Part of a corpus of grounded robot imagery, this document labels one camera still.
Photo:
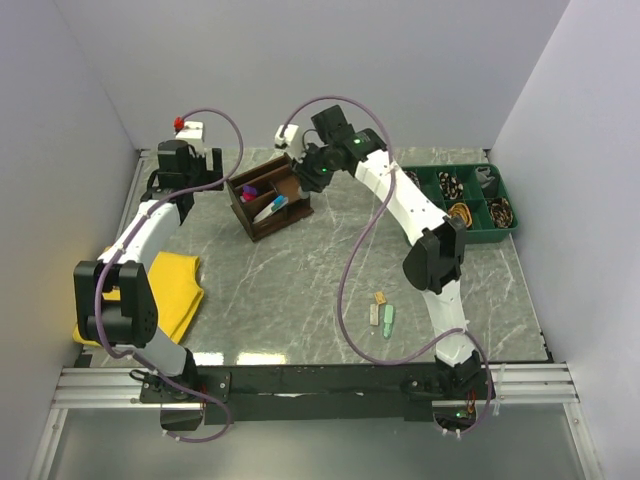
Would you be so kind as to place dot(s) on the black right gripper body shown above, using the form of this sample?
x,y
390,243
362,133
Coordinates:
x,y
315,155

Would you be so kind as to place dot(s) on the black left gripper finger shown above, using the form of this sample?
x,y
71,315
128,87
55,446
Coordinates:
x,y
199,173
215,173

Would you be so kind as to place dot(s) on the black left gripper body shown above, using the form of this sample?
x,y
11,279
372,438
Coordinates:
x,y
188,180

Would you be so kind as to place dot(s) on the green capped white marker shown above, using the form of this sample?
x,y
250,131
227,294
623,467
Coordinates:
x,y
264,214

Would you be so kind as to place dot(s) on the light green clip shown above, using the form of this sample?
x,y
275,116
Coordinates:
x,y
388,317

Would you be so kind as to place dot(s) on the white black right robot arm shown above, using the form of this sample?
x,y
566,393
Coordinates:
x,y
437,240

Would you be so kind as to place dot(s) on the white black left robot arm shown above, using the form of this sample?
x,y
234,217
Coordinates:
x,y
154,222

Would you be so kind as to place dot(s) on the brown wooden desk organizer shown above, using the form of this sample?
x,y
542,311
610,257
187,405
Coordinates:
x,y
266,198

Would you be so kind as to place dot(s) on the pink black rolled band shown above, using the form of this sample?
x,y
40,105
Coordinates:
x,y
414,178

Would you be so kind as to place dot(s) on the yellow folded cloth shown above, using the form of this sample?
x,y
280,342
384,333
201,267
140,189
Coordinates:
x,y
175,300

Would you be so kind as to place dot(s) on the black white rolled band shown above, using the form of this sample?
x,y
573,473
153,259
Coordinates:
x,y
451,187

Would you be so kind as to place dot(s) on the yellow rolled band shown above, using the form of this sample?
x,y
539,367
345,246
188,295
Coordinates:
x,y
461,210

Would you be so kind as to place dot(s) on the small tan eraser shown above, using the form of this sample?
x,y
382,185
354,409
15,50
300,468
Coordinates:
x,y
380,298

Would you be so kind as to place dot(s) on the grey crumpled item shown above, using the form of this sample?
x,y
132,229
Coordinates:
x,y
488,180

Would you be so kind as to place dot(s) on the green compartment tray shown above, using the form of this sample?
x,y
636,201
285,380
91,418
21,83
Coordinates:
x,y
483,230

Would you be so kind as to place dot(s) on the beige rectangular eraser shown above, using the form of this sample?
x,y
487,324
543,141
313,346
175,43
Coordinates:
x,y
374,315

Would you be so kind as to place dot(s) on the brown black rolled band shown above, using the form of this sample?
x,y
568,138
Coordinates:
x,y
500,212

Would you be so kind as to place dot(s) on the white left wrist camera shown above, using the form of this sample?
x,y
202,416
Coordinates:
x,y
192,132

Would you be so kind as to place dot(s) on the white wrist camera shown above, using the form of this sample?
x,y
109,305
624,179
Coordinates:
x,y
192,132
288,140

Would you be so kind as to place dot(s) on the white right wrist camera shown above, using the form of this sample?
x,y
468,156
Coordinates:
x,y
288,140

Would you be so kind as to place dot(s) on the black base frame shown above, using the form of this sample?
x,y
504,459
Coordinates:
x,y
316,392

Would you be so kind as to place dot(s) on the aluminium rail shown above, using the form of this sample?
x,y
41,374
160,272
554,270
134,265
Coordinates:
x,y
113,388

